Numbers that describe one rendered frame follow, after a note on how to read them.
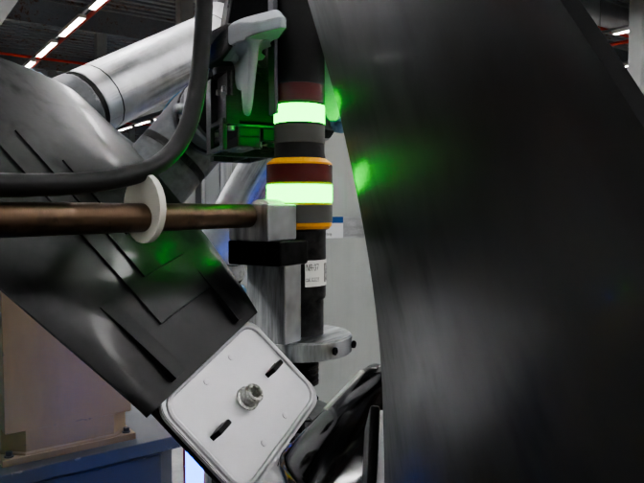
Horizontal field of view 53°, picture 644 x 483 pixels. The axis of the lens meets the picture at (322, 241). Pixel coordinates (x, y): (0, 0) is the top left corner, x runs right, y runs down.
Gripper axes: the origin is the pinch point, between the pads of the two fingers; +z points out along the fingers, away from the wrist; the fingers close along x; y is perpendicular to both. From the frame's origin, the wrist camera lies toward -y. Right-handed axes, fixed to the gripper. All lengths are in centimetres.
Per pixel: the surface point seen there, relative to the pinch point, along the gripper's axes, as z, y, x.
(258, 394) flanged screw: 4.0, 21.5, 4.9
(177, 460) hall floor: -305, 143, -47
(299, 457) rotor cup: 6.5, 24.3, 3.5
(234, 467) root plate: 6.3, 24.3, 6.9
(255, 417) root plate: 4.1, 22.7, 5.1
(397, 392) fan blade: 23.6, 16.1, 7.7
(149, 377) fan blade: 5.1, 19.7, 10.8
